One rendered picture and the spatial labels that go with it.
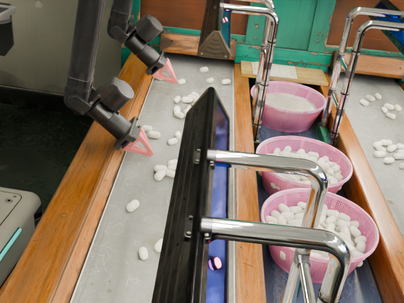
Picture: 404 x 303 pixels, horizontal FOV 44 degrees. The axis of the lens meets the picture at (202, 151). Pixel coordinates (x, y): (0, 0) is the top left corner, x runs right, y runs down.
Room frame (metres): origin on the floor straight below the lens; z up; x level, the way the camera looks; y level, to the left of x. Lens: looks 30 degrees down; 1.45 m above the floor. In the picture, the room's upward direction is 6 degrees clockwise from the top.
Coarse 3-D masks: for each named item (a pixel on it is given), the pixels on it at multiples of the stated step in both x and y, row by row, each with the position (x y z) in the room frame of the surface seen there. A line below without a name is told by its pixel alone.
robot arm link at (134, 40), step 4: (132, 32) 1.55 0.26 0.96; (136, 32) 1.53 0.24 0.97; (132, 36) 1.53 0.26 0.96; (136, 36) 1.54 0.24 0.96; (140, 36) 1.53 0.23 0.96; (128, 40) 1.53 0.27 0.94; (132, 40) 1.53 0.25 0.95; (136, 40) 1.53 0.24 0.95; (140, 40) 1.54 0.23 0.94; (144, 40) 1.54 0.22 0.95; (124, 44) 1.54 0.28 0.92; (128, 44) 1.53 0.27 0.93; (132, 44) 1.52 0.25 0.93; (136, 44) 1.53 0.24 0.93; (140, 44) 1.53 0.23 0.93; (144, 44) 1.54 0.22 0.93; (128, 48) 1.54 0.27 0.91; (132, 48) 1.53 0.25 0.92; (136, 48) 1.53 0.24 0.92; (140, 48) 1.53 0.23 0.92; (136, 52) 1.53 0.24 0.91
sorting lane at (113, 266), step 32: (192, 64) 1.93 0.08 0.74; (160, 96) 1.59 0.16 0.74; (224, 96) 1.65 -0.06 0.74; (160, 128) 1.35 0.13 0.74; (128, 160) 1.15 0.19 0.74; (160, 160) 1.17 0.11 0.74; (128, 192) 1.00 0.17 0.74; (160, 192) 1.02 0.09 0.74; (128, 224) 0.88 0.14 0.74; (160, 224) 0.89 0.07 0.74; (96, 256) 0.77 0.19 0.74; (128, 256) 0.78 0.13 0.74; (96, 288) 0.68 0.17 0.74; (128, 288) 0.69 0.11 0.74
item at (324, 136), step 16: (352, 16) 1.54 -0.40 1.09; (384, 16) 1.55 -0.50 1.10; (400, 16) 1.54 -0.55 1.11; (352, 48) 1.40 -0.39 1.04; (336, 64) 1.55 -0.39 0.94; (352, 64) 1.39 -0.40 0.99; (336, 80) 1.54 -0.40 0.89; (352, 80) 1.40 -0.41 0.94; (336, 112) 1.40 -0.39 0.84; (320, 128) 1.53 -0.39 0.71; (336, 128) 1.39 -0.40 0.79
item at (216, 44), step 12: (216, 0) 1.49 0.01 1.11; (228, 0) 1.68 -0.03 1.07; (216, 12) 1.33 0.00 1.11; (228, 12) 1.53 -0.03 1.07; (204, 24) 1.36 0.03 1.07; (216, 24) 1.22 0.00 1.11; (228, 24) 1.40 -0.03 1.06; (204, 36) 1.23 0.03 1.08; (216, 36) 1.17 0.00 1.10; (228, 36) 1.29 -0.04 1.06; (204, 48) 1.17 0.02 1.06; (216, 48) 1.17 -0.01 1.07; (228, 48) 1.18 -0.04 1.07
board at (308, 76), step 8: (240, 64) 1.91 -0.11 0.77; (248, 64) 1.90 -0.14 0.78; (248, 72) 1.82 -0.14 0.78; (296, 72) 1.88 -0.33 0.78; (304, 72) 1.89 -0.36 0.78; (312, 72) 1.90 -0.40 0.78; (320, 72) 1.91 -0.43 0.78; (280, 80) 1.80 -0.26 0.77; (288, 80) 1.80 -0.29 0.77; (296, 80) 1.80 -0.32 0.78; (304, 80) 1.80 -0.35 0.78; (312, 80) 1.81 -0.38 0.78; (320, 80) 1.82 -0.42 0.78
